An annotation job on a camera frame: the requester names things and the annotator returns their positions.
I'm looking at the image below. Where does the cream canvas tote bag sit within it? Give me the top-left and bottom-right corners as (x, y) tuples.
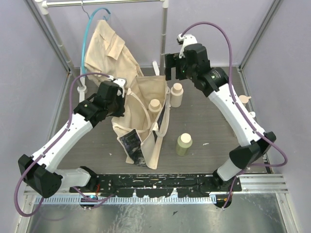
(111, 76), (170, 169)

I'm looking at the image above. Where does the beige labelled bottle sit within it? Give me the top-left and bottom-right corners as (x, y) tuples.
(148, 99), (162, 115)

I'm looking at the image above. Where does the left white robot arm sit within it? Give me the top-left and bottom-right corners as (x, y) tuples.
(18, 78), (126, 198)

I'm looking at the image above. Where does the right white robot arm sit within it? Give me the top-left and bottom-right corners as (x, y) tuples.
(165, 43), (276, 191)

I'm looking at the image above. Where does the beige hanging shirt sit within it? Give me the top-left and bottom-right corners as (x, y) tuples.
(82, 20), (143, 88)

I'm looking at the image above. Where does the green flip-cap bottle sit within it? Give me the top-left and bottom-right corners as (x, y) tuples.
(239, 95), (251, 105)

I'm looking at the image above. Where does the green bottle beige cap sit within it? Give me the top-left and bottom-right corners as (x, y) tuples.
(175, 133), (192, 156)

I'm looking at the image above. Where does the amber clear bottle white cap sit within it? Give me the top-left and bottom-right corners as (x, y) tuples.
(249, 112), (256, 118)

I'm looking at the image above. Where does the teal clothes hanger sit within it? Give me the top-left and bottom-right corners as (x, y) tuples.
(81, 7), (111, 74)

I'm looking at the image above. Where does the white metal clothes rack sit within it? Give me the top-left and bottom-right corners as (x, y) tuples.
(33, 0), (170, 94)

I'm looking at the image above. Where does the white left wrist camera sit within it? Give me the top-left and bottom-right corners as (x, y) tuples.
(108, 75), (127, 98)

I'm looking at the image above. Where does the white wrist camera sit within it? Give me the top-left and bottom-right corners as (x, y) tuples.
(177, 34), (197, 59)
(108, 75), (127, 98)

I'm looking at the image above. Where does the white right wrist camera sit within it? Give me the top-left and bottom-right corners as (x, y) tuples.
(177, 34), (197, 59)

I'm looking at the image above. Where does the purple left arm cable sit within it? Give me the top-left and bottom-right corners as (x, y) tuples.
(14, 72), (115, 217)

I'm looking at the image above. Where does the aluminium frame rail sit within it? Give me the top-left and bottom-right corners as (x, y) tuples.
(23, 173), (289, 205)

